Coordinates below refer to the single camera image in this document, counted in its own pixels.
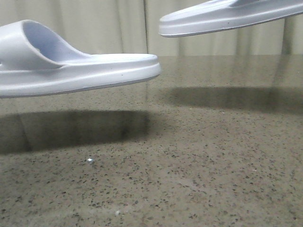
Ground light blue slipper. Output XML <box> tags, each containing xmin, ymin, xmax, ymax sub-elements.
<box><xmin>0</xmin><ymin>20</ymin><xmax>161</xmax><ymax>98</ymax></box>
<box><xmin>159</xmin><ymin>0</ymin><xmax>303</xmax><ymax>37</ymax></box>

